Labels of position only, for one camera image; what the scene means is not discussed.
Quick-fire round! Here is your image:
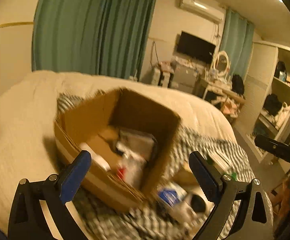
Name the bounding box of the large green white box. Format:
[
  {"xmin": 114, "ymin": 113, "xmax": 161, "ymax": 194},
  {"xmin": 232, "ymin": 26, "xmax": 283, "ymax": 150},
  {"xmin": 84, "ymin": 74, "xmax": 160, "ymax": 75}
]
[{"xmin": 206, "ymin": 153, "xmax": 232, "ymax": 175}]

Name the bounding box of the green snack packet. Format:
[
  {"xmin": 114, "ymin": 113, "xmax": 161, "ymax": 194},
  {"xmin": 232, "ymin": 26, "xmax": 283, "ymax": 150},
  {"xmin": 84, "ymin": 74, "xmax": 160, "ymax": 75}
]
[{"xmin": 222, "ymin": 172, "xmax": 237, "ymax": 181}]

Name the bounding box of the white shelf cabinet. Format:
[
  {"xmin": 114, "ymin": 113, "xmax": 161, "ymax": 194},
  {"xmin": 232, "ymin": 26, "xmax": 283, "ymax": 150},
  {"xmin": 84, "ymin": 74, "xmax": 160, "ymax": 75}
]
[{"xmin": 235, "ymin": 42, "xmax": 290, "ymax": 163}]

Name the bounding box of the checkered grey white cloth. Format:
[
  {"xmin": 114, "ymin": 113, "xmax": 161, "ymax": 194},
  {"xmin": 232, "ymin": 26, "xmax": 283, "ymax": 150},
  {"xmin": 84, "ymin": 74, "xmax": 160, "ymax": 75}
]
[{"xmin": 56, "ymin": 93, "xmax": 256, "ymax": 240}]

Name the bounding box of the blue white tissue pack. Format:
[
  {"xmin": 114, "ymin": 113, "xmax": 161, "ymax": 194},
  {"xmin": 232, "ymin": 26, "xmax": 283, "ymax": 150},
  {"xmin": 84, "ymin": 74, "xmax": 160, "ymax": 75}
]
[{"xmin": 158, "ymin": 181, "xmax": 187, "ymax": 207}]

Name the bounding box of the black backpack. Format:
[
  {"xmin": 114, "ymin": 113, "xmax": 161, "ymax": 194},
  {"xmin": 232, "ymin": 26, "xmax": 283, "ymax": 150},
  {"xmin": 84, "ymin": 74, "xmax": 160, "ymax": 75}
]
[{"xmin": 232, "ymin": 74, "xmax": 245, "ymax": 95}]

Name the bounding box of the wooden dressing table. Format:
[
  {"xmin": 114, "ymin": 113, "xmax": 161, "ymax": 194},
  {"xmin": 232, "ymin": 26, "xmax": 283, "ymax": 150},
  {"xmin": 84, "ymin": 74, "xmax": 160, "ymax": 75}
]
[{"xmin": 193, "ymin": 77, "xmax": 245, "ymax": 124}]

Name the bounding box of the round vanity mirror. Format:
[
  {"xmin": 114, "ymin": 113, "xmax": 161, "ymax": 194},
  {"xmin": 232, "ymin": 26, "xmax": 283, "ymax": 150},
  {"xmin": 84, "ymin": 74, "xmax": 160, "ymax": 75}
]
[{"xmin": 210, "ymin": 50, "xmax": 230, "ymax": 77}]

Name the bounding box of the teal curtain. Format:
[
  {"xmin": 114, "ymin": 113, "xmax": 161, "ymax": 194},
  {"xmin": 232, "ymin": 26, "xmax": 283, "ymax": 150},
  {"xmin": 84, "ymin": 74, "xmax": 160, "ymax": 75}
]
[
  {"xmin": 220, "ymin": 8, "xmax": 254, "ymax": 79},
  {"xmin": 32, "ymin": 0, "xmax": 156, "ymax": 79}
]

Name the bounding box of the brown cardboard box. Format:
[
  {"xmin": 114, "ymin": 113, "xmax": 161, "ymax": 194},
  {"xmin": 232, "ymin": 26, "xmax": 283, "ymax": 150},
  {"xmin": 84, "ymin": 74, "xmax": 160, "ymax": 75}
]
[{"xmin": 54, "ymin": 88, "xmax": 181, "ymax": 212}]

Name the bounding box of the white air conditioner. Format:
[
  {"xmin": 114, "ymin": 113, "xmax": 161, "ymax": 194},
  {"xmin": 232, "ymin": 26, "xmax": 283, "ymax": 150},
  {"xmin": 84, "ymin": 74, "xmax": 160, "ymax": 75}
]
[{"xmin": 179, "ymin": 0, "xmax": 224, "ymax": 23}]

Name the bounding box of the black wall television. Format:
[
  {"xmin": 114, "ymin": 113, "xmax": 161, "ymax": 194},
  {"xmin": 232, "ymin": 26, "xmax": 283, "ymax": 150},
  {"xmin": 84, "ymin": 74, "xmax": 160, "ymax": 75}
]
[{"xmin": 176, "ymin": 31, "xmax": 216, "ymax": 64}]

